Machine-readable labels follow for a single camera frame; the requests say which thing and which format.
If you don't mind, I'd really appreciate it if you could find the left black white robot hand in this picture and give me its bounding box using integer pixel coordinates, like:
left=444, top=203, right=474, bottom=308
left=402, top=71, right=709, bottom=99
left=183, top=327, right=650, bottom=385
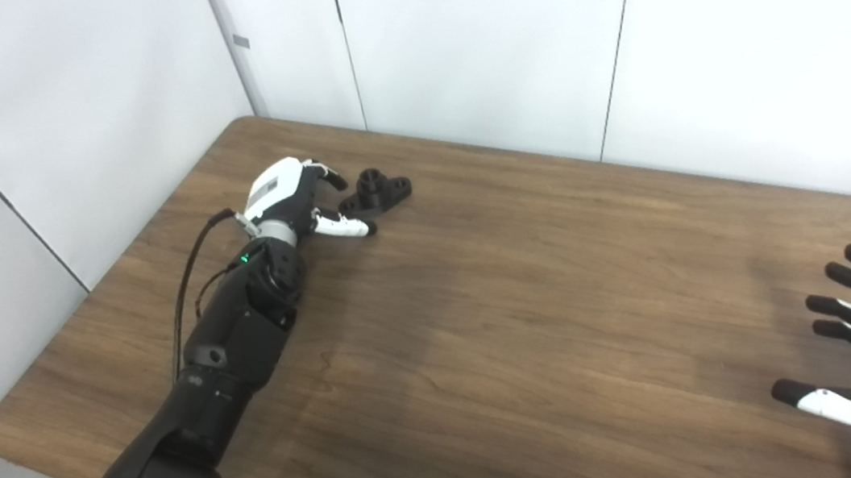
left=236, top=147, right=379, bottom=254

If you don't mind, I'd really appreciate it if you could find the black flanged holder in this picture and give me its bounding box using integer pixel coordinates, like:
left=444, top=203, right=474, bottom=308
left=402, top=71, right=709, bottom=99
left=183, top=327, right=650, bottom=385
left=334, top=163, right=415, bottom=219

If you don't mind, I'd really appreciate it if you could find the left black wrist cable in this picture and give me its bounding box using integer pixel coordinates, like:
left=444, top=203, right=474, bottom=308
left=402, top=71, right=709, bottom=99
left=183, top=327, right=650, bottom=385
left=153, top=206, right=268, bottom=384

